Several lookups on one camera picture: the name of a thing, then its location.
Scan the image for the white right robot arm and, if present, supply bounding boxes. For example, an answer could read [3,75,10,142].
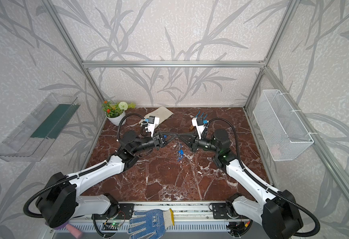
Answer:
[178,129,303,239]

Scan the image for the artificial green plant with flowers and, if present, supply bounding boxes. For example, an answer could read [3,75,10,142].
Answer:
[102,101,136,118]

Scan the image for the blue garden hand fork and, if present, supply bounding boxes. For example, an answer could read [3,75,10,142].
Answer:
[188,110,207,132]

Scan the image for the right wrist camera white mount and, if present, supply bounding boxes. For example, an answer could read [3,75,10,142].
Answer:
[191,117,208,139]

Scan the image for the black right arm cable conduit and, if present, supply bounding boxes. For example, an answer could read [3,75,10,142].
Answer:
[207,118,321,237]

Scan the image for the cream green gardening glove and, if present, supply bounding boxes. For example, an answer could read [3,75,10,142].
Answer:
[144,107,173,124]

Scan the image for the blue dotted work glove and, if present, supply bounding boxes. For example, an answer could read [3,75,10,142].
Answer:
[127,209,175,239]

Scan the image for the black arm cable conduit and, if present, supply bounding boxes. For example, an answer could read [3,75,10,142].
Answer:
[23,113,147,218]
[207,118,321,237]

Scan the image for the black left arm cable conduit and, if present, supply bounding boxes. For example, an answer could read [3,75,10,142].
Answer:
[23,113,147,218]

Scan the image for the clear plastic wall shelf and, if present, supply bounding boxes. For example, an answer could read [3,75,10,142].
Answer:
[0,93,80,162]

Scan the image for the white wire mesh basket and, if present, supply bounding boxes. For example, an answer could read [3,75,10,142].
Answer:
[253,90,314,161]

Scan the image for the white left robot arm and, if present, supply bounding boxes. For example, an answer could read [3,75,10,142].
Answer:
[36,130,169,228]

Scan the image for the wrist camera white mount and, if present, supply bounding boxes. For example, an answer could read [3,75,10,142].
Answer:
[141,116,160,137]
[191,117,208,139]

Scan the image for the pink object at front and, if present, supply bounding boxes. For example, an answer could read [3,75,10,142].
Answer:
[54,222,83,239]

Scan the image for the white flower pot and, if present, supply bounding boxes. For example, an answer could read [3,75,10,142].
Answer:
[107,111,126,126]

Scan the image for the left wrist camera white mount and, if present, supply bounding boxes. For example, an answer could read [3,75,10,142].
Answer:
[141,116,160,137]

